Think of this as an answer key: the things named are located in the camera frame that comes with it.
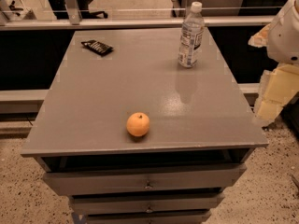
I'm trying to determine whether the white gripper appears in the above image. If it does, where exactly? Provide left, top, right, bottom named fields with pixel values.
left=248, top=0, right=299, bottom=127

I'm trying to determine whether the clear plastic water bottle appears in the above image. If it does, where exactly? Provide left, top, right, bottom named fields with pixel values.
left=178, top=2, right=205, bottom=68

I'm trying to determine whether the top grey drawer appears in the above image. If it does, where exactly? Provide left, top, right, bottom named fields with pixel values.
left=43, top=163, right=246, bottom=196

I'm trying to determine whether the grey drawer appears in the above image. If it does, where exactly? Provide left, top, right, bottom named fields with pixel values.
left=87, top=210, right=210, bottom=224
left=43, top=163, right=246, bottom=196
left=70, top=191, right=224, bottom=215

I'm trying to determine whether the orange fruit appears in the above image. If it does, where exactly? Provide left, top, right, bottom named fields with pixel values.
left=126, top=112, right=150, bottom=137

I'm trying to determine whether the grey drawer cabinet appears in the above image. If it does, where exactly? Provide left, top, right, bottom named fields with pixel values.
left=20, top=26, right=270, bottom=224

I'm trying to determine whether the black snack wrapper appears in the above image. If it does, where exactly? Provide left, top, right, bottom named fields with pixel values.
left=81, top=40, right=113, bottom=56

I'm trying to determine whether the middle grey drawer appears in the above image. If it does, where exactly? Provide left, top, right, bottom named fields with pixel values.
left=70, top=191, right=224, bottom=215

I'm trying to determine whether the bottom grey drawer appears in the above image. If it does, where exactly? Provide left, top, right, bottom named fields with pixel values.
left=87, top=210, right=210, bottom=224

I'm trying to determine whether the metal railing frame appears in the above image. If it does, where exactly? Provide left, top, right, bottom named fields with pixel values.
left=1, top=0, right=286, bottom=31

